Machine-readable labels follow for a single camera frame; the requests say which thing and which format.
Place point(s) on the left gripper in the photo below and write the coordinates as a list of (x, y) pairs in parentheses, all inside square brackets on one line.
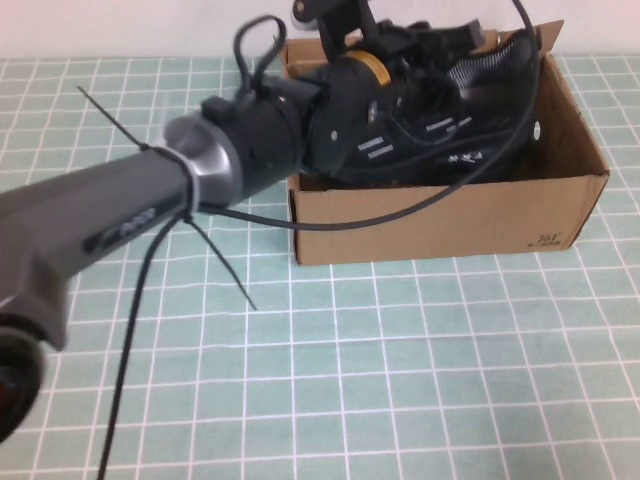
[(400, 42)]

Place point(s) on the black knit sneaker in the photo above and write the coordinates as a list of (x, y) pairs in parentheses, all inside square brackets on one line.
[(430, 95), (440, 167)]

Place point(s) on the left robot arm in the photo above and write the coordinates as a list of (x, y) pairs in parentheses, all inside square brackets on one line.
[(125, 200)]

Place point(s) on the brown cardboard shoe box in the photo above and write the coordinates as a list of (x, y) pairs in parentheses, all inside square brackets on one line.
[(450, 230)]

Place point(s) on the black zip tie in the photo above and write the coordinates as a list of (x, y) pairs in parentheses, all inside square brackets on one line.
[(225, 265), (190, 185)]

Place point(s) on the green white checked tablecloth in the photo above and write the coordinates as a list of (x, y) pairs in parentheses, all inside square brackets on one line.
[(400, 375)]

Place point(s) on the black left camera mount bracket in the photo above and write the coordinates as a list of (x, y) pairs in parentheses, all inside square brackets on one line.
[(347, 22)]

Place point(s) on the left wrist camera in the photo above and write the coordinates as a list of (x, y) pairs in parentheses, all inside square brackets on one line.
[(305, 12)]

